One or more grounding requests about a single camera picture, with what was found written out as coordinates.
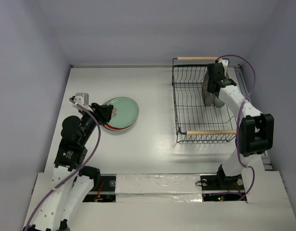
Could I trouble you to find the dark green marbled plate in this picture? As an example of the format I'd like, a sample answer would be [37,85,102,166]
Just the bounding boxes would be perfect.
[202,72,215,107]

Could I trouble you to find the black wire dish rack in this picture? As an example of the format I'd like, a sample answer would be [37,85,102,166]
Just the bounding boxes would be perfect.
[172,58,236,144]

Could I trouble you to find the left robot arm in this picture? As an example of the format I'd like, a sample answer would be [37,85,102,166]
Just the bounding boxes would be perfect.
[23,100,114,231]

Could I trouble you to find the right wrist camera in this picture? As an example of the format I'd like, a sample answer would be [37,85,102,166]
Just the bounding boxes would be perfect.
[215,58,229,73]

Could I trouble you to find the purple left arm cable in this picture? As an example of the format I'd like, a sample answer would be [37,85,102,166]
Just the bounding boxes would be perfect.
[23,96,102,229]

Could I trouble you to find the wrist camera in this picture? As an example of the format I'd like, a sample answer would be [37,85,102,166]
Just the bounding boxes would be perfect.
[71,92,89,106]
[215,58,229,73]

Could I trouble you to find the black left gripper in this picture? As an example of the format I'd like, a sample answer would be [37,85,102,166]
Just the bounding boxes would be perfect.
[79,102,113,145]

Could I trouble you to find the red and teal plate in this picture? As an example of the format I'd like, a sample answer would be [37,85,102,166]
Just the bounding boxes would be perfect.
[104,124,133,129]

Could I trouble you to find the pale blue-grey plate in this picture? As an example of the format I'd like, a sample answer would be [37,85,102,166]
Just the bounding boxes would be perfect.
[214,69,232,108]

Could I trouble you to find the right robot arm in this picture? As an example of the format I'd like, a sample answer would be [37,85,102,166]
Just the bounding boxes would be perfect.
[202,62,274,190]

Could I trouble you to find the blue floral white plate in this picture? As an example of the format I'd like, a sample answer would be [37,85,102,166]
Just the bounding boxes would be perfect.
[105,127,129,133]

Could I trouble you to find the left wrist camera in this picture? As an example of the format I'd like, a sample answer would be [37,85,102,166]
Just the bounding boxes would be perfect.
[71,92,89,106]

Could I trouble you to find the light green plate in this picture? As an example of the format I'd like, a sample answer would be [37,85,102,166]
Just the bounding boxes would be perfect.
[104,97,139,126]

